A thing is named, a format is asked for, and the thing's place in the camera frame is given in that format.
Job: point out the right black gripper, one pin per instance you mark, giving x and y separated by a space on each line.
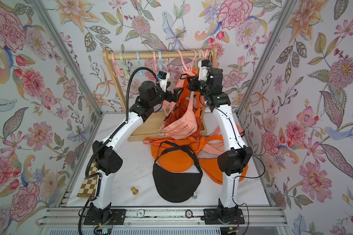
195 86

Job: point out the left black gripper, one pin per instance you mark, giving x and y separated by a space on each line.
173 98

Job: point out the pink sling bag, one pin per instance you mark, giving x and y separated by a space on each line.
214 143
181 117

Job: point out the orange sling bag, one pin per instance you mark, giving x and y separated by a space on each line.
176 160
182 102
211 168

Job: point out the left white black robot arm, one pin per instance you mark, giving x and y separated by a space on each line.
105 160

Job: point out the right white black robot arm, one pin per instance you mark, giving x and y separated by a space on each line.
236 154

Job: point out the gold chess piece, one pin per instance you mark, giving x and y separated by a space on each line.
134 190

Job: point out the silver chess piece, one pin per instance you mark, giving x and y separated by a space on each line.
195 195

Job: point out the wooden chessboard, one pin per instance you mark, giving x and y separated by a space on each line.
86 187

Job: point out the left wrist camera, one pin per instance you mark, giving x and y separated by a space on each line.
163 78

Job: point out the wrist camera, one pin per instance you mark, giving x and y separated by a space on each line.
203 67
163 78

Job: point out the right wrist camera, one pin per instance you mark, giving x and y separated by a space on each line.
203 67

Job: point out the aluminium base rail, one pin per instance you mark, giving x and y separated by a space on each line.
135 217

